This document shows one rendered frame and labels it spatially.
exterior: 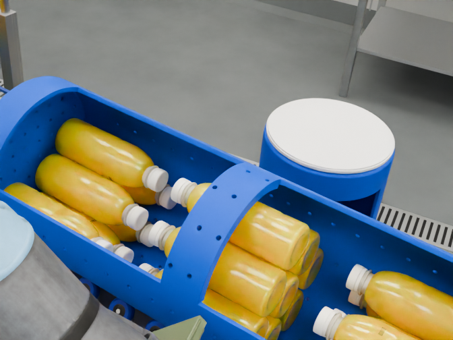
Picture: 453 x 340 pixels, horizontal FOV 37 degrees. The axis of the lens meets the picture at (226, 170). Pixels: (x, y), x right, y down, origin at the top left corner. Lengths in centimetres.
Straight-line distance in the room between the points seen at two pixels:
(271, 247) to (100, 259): 26
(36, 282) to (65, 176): 60
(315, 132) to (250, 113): 200
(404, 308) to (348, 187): 47
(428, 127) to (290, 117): 218
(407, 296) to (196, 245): 30
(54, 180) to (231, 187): 37
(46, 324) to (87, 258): 44
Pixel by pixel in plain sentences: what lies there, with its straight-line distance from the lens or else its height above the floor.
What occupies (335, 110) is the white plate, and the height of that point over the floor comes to 104.
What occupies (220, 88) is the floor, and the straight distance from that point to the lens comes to 365.
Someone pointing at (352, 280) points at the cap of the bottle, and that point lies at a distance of 102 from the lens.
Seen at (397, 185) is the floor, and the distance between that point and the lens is 317.
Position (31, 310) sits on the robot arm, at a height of 137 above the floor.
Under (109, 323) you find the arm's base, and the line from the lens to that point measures 66.
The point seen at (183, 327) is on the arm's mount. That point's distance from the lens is 72.
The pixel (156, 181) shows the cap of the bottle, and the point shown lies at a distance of 114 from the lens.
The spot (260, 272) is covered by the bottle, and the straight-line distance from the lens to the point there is 96.
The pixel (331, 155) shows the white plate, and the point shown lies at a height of 104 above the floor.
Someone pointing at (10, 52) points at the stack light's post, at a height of 100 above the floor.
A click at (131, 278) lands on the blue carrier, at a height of 111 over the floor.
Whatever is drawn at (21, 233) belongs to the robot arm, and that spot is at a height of 141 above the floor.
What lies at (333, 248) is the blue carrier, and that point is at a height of 107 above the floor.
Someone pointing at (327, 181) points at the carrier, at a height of 101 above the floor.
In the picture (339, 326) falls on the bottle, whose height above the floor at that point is 114.
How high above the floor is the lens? 183
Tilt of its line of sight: 37 degrees down
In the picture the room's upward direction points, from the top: 6 degrees clockwise
